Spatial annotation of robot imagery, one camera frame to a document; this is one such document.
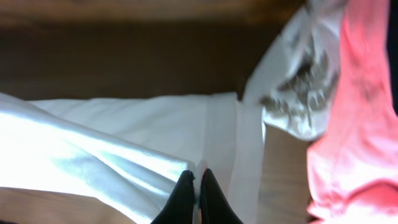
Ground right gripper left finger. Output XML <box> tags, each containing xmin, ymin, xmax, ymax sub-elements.
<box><xmin>151</xmin><ymin>170</ymin><xmax>195</xmax><ymax>224</ymax></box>

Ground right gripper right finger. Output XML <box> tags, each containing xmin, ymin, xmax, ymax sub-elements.
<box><xmin>200</xmin><ymin>169</ymin><xmax>243</xmax><ymax>224</ymax></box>

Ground black t-shirt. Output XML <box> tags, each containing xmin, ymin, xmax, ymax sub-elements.
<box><xmin>387</xmin><ymin>0</ymin><xmax>398</xmax><ymax>114</ymax></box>

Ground white leaf-print garment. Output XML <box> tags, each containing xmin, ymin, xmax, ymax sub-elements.
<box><xmin>243</xmin><ymin>0</ymin><xmax>346</xmax><ymax>141</ymax></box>

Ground white t-shirt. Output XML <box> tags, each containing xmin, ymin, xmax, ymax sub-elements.
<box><xmin>1</xmin><ymin>93</ymin><xmax>264</xmax><ymax>223</ymax></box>

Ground coral pink garment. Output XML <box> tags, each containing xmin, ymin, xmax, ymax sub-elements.
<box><xmin>307</xmin><ymin>0</ymin><xmax>397</xmax><ymax>224</ymax></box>

